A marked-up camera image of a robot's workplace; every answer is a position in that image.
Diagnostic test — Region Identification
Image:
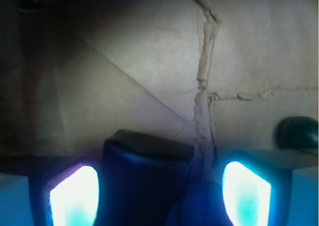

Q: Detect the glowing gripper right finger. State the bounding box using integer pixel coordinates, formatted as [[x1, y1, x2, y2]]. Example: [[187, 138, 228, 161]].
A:
[[222, 149, 319, 226]]

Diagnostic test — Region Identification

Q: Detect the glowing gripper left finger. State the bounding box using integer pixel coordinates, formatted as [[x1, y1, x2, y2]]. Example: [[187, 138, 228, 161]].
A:
[[0, 155, 99, 226]]

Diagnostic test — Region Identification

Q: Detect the dark green oblong toy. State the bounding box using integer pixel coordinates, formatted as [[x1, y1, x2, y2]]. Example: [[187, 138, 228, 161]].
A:
[[274, 116, 319, 150]]

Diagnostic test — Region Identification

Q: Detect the brown paper bag bin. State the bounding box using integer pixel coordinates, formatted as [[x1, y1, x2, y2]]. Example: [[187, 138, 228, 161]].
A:
[[0, 0, 319, 166]]

